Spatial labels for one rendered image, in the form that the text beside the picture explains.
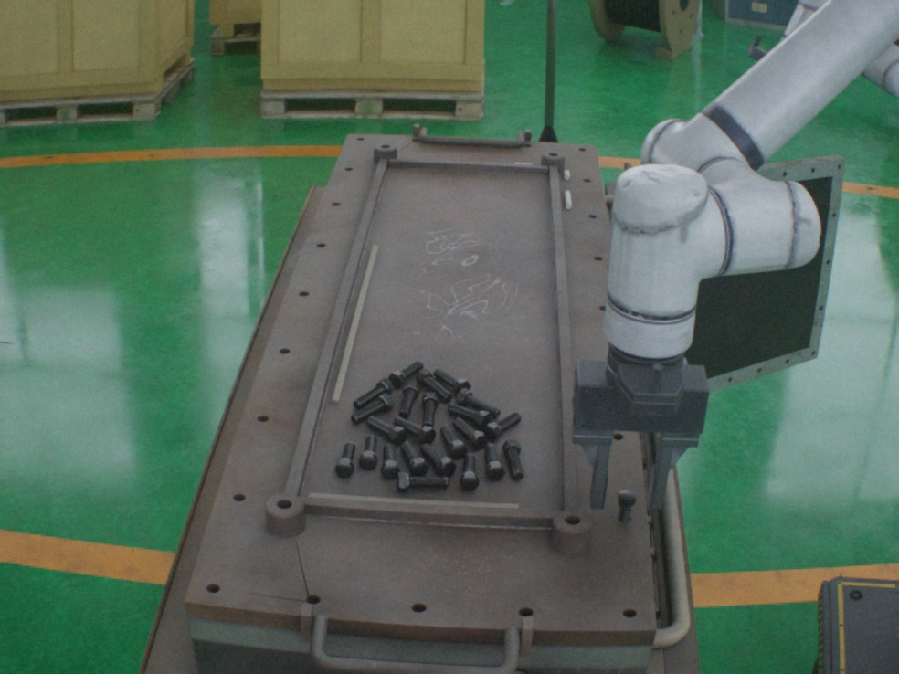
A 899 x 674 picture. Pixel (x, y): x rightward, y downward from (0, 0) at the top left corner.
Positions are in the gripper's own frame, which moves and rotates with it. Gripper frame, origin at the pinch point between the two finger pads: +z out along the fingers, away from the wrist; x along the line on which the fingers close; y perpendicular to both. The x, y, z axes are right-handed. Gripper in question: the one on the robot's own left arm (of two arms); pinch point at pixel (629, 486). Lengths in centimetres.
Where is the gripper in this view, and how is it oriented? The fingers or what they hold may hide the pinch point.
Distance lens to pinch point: 124.7
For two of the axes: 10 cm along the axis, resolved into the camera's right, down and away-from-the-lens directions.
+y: 0.6, -5.0, 8.6
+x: -10.0, -0.5, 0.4
